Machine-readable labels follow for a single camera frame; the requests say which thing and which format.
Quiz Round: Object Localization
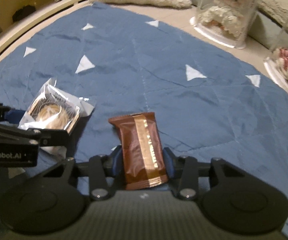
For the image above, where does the clear case white plush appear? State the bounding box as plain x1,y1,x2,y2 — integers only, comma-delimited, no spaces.
190,0,258,49

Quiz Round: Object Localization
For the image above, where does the clear pastry cake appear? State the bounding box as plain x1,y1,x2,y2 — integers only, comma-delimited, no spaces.
18,77,95,155

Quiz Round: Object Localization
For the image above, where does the black item on shelf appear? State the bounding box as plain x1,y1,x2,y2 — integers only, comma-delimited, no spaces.
12,5,36,23

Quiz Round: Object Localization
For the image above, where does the brown gold snack bar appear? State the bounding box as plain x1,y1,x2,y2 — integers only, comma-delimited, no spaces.
108,112,168,190

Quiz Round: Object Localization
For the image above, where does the blue quilted triangle mat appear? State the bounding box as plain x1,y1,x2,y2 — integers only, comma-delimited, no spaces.
0,3,288,236

